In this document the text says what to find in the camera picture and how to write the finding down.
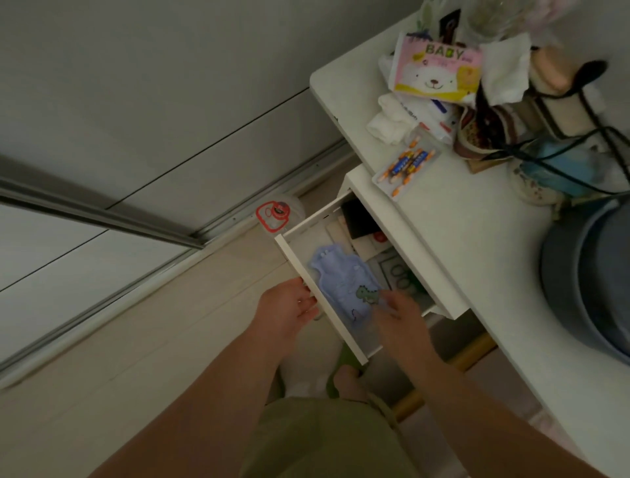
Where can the person's left hand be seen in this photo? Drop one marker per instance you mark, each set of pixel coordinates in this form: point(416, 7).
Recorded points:
point(278, 312)

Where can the person's right hand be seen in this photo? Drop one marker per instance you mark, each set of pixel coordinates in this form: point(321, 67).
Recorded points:
point(406, 330)

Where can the person's left fingers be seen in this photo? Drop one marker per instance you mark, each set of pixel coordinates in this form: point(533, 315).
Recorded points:
point(307, 304)

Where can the person's right fingers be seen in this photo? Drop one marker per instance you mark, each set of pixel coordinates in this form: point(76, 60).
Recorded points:
point(391, 304)

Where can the white desk drawer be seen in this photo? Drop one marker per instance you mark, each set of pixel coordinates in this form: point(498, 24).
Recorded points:
point(325, 315)

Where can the person's left forearm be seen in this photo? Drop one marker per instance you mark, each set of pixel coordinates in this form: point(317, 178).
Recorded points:
point(197, 413)

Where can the person's right forearm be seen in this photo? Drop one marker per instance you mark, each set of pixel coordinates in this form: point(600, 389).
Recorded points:
point(492, 418)

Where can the green patterned box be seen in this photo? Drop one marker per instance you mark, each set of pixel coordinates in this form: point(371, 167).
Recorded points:
point(401, 278)

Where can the blue dinosaur hot water bottle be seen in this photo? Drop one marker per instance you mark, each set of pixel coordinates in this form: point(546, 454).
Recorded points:
point(339, 280)

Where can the white card with red dot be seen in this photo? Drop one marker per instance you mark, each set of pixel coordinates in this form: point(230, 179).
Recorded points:
point(370, 245)

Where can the green slipper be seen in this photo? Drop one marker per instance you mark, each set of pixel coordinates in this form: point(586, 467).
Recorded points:
point(339, 367)

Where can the yellow wooden desk bar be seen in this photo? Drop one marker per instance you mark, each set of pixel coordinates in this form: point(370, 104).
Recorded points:
point(443, 372)

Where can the person's foot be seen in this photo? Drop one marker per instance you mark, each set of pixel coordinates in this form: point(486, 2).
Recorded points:
point(350, 385)

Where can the red and white round container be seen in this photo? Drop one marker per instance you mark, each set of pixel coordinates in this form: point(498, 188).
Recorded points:
point(275, 214)

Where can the green shorts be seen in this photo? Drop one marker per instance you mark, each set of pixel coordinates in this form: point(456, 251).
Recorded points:
point(320, 443)

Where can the clear packet of orange swabs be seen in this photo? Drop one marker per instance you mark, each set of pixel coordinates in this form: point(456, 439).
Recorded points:
point(406, 165)

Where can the white patterned bowl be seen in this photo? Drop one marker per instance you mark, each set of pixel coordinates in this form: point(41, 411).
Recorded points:
point(534, 189)

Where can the white folded cloth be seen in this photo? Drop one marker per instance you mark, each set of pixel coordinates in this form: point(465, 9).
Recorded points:
point(393, 120)

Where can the patterned ceramic mug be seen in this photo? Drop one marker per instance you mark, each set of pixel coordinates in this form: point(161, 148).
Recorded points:
point(475, 135)

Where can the grey round basin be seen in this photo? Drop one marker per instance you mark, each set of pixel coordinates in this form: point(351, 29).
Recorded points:
point(590, 280)

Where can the blue face mask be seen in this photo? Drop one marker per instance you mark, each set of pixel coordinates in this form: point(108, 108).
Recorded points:
point(561, 167)

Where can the pink bear wipes packet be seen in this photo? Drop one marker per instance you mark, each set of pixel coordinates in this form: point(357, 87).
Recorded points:
point(435, 71)

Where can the white crumpled tissue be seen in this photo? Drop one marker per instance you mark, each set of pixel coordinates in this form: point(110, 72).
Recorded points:
point(507, 69)

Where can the beige cylindrical bottle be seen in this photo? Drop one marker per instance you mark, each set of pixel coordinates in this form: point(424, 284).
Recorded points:
point(551, 69)

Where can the metal sliding door rail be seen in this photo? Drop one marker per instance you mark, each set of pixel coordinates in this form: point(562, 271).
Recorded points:
point(98, 216)

